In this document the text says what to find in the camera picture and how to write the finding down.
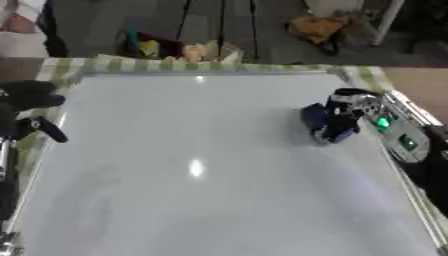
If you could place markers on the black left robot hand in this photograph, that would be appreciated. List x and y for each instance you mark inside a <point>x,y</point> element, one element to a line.
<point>29,103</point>

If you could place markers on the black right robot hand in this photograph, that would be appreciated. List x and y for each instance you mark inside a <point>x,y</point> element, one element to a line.
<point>343,116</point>

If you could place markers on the blue whiteboard eraser brush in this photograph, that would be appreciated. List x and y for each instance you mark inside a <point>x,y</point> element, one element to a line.
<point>315,120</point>

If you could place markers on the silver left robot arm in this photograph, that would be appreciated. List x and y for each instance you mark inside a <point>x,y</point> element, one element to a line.
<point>6,186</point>

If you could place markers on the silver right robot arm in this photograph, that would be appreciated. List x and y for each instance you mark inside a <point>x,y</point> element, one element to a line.
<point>408,140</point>

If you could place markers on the white whiteboard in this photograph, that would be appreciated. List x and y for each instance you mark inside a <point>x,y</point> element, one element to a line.
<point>198,173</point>

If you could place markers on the person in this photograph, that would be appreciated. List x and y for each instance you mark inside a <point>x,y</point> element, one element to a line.
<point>20,30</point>

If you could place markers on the orange and black bag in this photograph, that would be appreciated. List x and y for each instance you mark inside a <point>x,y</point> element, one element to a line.
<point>319,30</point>

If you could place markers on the white chair leg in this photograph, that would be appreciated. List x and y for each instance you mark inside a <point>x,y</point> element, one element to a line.
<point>386,21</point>

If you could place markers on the black tripod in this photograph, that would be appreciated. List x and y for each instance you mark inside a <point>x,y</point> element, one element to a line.
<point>221,26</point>

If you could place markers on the box of colourful items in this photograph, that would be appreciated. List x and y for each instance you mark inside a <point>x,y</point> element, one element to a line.
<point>175,48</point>

